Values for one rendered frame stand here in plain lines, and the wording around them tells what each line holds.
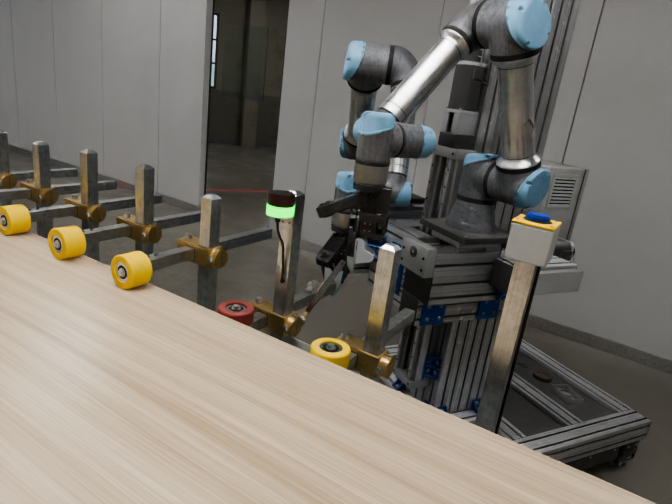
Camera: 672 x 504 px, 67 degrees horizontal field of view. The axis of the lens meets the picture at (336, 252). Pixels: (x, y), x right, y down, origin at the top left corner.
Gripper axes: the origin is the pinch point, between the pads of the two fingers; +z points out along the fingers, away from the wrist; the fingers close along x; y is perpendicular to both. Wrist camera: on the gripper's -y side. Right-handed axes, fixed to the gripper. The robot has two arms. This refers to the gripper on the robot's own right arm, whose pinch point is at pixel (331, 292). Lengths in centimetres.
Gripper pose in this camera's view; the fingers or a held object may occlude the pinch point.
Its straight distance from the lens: 149.2
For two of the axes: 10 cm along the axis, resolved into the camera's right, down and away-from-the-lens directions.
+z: -1.2, 9.4, 3.1
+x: -8.4, -2.6, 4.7
